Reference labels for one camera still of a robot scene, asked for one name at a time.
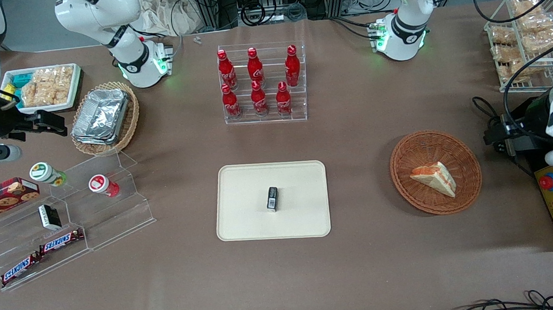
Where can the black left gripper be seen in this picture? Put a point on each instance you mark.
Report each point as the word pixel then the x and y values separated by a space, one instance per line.
pixel 533 118

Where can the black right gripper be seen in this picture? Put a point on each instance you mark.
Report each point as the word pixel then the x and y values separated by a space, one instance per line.
pixel 5 122

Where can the triangular sandwich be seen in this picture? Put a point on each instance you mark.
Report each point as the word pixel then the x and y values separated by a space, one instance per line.
pixel 436 175

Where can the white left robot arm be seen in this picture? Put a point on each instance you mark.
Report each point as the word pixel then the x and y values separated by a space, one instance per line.
pixel 409 29

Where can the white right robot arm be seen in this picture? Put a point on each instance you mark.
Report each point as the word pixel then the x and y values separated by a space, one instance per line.
pixel 133 58

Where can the white rectangular snack tray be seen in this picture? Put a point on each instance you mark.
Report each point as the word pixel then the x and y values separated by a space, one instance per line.
pixel 77 84

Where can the light wicker basket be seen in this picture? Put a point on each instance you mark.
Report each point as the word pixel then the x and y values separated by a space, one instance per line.
pixel 130 121

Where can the brown wicker basket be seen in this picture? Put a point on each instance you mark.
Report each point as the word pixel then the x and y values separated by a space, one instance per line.
pixel 409 175

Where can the beige plastic tray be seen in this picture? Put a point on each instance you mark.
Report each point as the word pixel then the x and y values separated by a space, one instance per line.
pixel 246 215

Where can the bag of rice crackers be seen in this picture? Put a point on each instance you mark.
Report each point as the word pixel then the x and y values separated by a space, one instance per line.
pixel 48 86

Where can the green sunflower lid cup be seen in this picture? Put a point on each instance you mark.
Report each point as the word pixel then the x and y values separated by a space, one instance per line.
pixel 44 173

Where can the stack of foil trays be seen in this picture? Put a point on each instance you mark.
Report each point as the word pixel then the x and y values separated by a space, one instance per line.
pixel 101 116

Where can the teal snack pack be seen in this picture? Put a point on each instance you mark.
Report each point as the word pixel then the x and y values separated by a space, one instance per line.
pixel 20 79

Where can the yellow snack pack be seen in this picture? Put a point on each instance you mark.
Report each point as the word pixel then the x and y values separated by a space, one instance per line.
pixel 8 91

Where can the red yoghurt cup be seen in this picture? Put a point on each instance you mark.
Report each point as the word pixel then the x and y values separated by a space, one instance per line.
pixel 101 184

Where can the bag of fried snacks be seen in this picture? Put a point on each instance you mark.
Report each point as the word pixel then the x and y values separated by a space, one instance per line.
pixel 503 36
pixel 535 20
pixel 511 63

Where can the red cookie box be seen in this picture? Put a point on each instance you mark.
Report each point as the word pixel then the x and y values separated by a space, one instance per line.
pixel 2 196

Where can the black and white small box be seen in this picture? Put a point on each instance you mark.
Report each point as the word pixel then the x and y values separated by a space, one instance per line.
pixel 49 217

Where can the clear acrylic stepped stand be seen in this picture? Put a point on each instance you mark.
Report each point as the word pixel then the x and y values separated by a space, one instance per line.
pixel 115 219

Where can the snickers chocolate bar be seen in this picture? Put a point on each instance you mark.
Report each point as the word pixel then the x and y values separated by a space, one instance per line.
pixel 19 269
pixel 61 241

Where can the beige cloth bag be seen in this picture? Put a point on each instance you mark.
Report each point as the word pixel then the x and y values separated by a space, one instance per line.
pixel 164 14

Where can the small clear plastic piece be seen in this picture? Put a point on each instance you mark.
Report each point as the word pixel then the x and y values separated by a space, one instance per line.
pixel 197 40

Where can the red cola bottle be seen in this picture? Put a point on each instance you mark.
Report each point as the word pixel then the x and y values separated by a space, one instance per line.
pixel 292 69
pixel 255 69
pixel 230 104
pixel 227 73
pixel 283 102
pixel 259 101

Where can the clear acrylic bottle rack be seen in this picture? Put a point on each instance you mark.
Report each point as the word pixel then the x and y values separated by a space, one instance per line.
pixel 297 102

